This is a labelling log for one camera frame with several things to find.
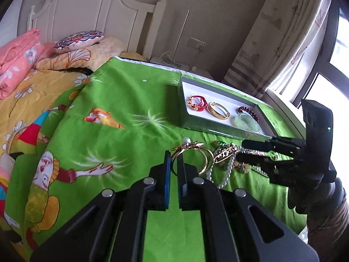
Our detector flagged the dark red bead bracelet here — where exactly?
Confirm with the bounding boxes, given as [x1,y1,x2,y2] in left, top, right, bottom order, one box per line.
[236,105,260,123]

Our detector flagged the gold hoop bangles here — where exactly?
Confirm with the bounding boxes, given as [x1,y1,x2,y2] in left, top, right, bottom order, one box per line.
[171,141,214,176]

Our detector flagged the red cord gold bracelet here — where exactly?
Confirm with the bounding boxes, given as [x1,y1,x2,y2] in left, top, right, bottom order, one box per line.
[186,95,209,112]

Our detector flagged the grey jewelry tray box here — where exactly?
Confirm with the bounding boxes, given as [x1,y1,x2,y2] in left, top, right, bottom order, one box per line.
[178,76,277,141]

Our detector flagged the right hand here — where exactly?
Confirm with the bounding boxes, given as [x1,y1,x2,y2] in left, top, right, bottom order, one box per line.
[287,178,344,217]

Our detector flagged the pale green jade bangle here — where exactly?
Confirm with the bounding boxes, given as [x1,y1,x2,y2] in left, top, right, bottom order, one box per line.
[234,113,261,133]

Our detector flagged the gold bangle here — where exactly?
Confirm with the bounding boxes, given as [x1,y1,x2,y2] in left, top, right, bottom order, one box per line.
[206,102,230,120]

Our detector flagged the pearl earring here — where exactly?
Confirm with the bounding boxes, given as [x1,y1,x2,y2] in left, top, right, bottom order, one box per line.
[182,137,191,144]

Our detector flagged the green cartoon blanket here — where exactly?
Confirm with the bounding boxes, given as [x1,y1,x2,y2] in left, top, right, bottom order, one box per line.
[3,58,217,260]

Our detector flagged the striped curtain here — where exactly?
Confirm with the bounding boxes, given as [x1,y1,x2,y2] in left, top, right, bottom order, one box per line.
[223,0,331,98]

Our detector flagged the yellow floral bedsheet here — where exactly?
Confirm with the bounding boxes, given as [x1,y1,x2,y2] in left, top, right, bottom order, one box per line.
[0,67,94,260]

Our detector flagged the beige floral pillow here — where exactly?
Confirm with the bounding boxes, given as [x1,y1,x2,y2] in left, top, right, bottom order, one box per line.
[36,37,127,72]

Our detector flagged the patterned pillow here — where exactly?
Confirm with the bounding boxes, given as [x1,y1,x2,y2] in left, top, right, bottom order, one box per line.
[54,30,105,53]

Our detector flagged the pink folded quilt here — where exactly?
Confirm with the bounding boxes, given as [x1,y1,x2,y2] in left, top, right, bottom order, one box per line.
[0,28,54,99]

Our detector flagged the white bed headboard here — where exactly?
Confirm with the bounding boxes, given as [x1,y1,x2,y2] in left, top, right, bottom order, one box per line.
[27,0,167,60]

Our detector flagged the gold chain bracelet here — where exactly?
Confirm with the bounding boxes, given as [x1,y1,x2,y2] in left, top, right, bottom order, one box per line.
[212,142,241,165]

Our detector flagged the white pearl necklace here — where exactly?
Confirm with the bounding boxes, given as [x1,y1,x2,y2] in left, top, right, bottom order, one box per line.
[205,147,269,190]

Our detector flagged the white cable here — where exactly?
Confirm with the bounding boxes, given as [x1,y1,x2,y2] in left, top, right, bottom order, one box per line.
[159,51,182,67]

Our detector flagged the wall power socket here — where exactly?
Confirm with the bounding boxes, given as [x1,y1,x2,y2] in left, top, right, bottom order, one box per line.
[187,37,207,51]

